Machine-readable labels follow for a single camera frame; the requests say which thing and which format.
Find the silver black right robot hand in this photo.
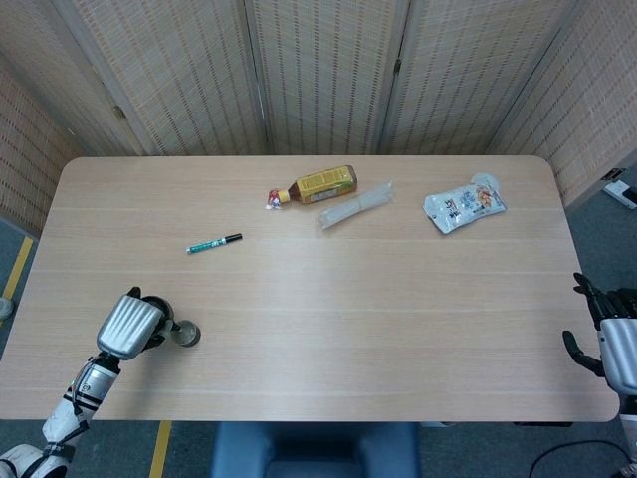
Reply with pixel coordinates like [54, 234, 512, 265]
[561, 272, 637, 394]

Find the small grey round cup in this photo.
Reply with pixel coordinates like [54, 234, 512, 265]
[177, 321, 202, 349]

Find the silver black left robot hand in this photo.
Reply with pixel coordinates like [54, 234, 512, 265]
[95, 286, 175, 362]

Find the white blue snack bag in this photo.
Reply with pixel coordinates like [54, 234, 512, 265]
[423, 172, 509, 235]

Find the white power strip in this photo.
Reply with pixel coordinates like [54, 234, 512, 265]
[601, 181, 637, 210]

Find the tea bottle yellow label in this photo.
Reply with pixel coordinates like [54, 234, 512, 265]
[277, 164, 358, 205]

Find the clear plastic straw bundle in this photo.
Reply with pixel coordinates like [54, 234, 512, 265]
[317, 179, 395, 232]

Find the black cable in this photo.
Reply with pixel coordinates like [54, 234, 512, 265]
[527, 437, 629, 478]

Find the woven bamboo folding screen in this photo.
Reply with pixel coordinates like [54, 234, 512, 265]
[0, 0, 637, 235]

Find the yellow floor tape strip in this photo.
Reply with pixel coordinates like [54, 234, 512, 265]
[2, 237, 35, 303]

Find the green marker pen black cap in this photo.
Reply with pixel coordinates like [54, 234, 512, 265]
[185, 232, 244, 255]

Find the blue robot base seat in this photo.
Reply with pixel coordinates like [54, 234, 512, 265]
[211, 421, 422, 478]

